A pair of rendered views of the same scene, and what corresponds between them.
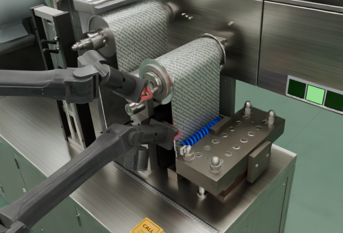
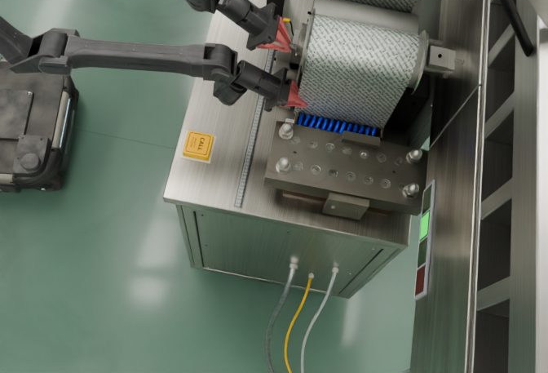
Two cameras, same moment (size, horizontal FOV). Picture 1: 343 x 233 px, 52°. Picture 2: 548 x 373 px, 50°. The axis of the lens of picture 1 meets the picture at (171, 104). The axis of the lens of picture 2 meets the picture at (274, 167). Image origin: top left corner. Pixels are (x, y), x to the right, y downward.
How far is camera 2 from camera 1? 0.87 m
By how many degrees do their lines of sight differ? 44
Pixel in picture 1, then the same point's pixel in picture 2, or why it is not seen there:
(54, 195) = (111, 60)
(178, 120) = (307, 94)
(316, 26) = (464, 176)
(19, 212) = (73, 52)
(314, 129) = not seen: outside the picture
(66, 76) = not seen: outside the picture
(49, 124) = not seen: outside the picture
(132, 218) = (209, 122)
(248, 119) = (395, 165)
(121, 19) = not seen: outside the picture
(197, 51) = (378, 54)
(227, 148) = (325, 165)
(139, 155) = (227, 89)
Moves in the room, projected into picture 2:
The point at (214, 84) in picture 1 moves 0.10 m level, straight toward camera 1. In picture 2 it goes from (386, 99) to (350, 115)
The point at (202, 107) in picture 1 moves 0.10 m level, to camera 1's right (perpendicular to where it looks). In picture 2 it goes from (354, 107) to (379, 138)
